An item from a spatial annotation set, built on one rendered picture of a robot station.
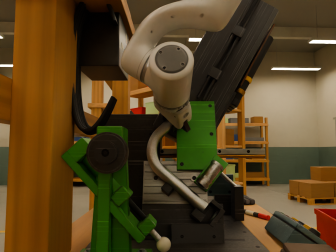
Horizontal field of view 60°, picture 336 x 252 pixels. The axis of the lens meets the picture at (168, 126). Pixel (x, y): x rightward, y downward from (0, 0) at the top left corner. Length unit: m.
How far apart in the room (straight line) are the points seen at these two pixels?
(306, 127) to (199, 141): 10.39
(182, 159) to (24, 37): 0.49
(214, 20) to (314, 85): 11.00
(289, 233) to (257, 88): 10.01
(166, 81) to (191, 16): 0.15
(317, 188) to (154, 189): 6.23
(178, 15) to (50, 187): 0.43
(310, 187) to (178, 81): 6.39
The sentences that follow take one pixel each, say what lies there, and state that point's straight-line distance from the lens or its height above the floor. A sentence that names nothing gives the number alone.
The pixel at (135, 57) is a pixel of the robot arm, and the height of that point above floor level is 1.31.
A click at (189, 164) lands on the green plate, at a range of 0.82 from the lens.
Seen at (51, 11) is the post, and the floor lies 1.42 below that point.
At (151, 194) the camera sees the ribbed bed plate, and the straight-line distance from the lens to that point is 0.83.
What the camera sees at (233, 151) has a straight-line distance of 0.98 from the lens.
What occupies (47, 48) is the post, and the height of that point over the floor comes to 1.34.
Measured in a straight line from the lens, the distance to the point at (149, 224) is 0.57.
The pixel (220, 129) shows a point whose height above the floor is 1.38.
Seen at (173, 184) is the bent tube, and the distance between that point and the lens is 0.78.
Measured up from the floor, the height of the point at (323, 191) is 0.27.
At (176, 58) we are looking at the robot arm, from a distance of 0.55.
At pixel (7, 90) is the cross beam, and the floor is 1.25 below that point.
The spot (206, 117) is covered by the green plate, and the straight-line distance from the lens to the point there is 0.87.
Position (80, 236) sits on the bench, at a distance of 0.92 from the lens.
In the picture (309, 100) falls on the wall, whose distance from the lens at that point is 11.37.
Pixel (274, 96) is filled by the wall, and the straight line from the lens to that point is 10.85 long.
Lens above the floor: 1.12
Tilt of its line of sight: 5 degrees up
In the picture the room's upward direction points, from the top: straight up
